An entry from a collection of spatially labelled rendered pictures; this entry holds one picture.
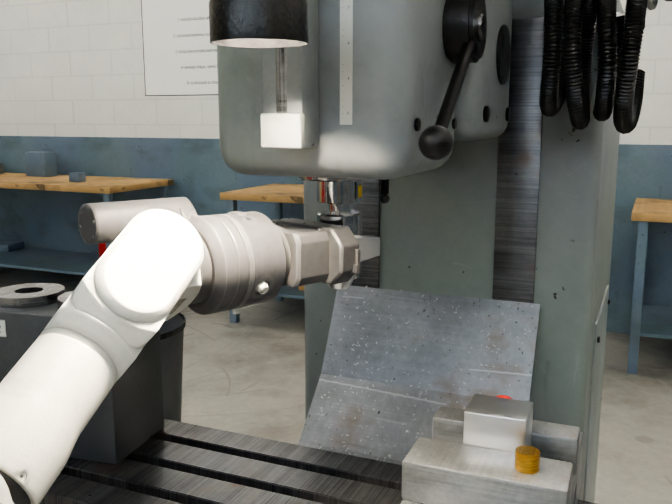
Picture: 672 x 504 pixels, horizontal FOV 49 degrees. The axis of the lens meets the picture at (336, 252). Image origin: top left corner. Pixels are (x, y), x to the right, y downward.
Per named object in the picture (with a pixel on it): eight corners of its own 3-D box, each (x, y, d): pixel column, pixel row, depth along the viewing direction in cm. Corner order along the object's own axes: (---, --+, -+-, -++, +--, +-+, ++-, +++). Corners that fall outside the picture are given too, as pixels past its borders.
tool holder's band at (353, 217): (369, 220, 78) (369, 210, 78) (349, 225, 74) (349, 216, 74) (330, 217, 80) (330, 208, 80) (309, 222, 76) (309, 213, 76)
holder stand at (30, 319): (116, 466, 91) (107, 310, 88) (-29, 444, 97) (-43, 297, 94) (165, 427, 103) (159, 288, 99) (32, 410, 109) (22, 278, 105)
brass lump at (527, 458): (537, 476, 66) (538, 457, 66) (512, 471, 67) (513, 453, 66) (540, 465, 68) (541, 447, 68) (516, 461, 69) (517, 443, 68)
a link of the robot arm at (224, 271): (264, 281, 63) (145, 302, 55) (209, 333, 70) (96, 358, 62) (216, 171, 66) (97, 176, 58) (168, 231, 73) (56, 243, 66)
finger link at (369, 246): (374, 260, 78) (332, 267, 74) (375, 230, 77) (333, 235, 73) (386, 262, 77) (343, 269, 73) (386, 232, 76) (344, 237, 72)
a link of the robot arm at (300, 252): (362, 209, 70) (263, 219, 62) (360, 308, 72) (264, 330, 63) (278, 199, 79) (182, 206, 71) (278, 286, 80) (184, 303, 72)
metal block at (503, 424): (523, 479, 71) (526, 420, 70) (462, 468, 73) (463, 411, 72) (530, 456, 76) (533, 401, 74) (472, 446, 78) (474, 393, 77)
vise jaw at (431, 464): (565, 533, 64) (568, 491, 63) (400, 500, 70) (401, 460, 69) (571, 500, 69) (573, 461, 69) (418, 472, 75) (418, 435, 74)
